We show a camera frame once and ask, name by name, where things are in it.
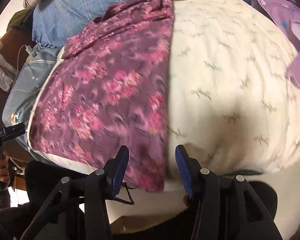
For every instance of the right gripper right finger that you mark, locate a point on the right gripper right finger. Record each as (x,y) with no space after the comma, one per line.
(226,208)

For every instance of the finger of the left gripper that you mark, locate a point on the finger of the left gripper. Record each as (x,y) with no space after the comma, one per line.
(12,132)

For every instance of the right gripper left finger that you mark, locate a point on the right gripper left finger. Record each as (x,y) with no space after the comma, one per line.
(79,206)

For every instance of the maroon floral shirt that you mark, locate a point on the maroon floral shirt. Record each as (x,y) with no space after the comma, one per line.
(110,90)

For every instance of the person left hand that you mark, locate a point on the person left hand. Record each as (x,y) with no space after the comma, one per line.
(4,172)

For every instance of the grey logo pillow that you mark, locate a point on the grey logo pillow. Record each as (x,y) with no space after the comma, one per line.
(19,107)

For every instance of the grey hanging cloth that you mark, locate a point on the grey hanging cloth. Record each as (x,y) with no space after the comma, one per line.
(7,74)

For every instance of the white phone charger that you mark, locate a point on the white phone charger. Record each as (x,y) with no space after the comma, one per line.
(29,49)

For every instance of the cream leaf-print pillow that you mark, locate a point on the cream leaf-print pillow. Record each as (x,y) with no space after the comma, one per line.
(229,101)

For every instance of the purple floral garment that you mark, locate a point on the purple floral garment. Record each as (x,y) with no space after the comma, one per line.
(286,15)

